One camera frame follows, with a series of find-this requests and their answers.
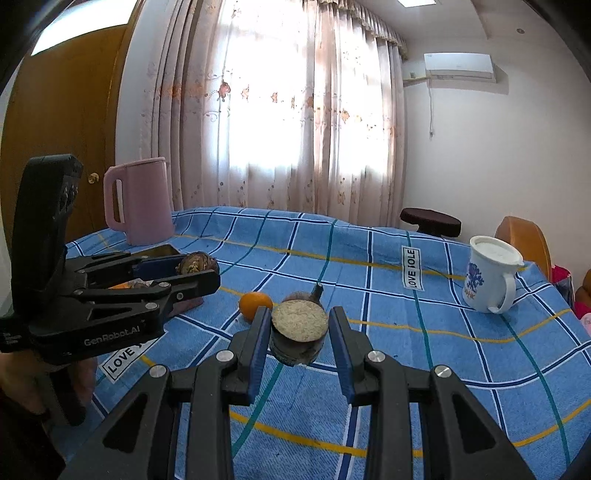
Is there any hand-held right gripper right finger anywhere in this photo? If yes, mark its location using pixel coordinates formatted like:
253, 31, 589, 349
329, 306, 536, 480

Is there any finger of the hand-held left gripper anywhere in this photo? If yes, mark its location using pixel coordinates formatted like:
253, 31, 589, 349
73, 271, 222, 320
67, 251, 182, 285

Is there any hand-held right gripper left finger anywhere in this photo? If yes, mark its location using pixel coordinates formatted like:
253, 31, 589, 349
58, 306, 273, 480

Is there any rectangular metal tin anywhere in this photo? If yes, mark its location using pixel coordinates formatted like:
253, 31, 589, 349
108, 246, 206, 320

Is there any dark brown wrinkled fruit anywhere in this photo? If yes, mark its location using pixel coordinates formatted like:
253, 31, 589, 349
178, 251, 220, 277

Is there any person's left hand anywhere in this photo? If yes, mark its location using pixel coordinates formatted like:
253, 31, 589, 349
0, 352, 99, 418

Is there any small orange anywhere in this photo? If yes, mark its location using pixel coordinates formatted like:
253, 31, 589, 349
239, 292, 274, 324

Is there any dark purple round fruit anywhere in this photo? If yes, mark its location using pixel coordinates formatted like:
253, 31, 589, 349
281, 284, 325, 308

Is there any pink electric kettle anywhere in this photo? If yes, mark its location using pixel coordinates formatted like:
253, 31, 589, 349
103, 157, 175, 247

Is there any blue checked tablecloth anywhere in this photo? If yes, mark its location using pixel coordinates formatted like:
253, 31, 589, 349
46, 206, 591, 480

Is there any dark round stool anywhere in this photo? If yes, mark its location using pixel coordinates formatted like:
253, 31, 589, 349
399, 208, 462, 238

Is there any white mug with blue print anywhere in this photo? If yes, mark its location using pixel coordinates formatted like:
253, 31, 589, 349
462, 235, 525, 315

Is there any wooden door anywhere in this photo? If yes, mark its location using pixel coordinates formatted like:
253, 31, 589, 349
0, 23, 130, 319

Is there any pink floral curtain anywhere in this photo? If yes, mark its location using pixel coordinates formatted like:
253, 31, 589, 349
139, 0, 409, 229

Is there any red cloth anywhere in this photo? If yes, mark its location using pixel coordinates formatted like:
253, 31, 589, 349
551, 265, 575, 301

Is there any white air conditioner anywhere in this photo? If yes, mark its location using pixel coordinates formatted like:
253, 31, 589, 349
424, 53, 498, 84

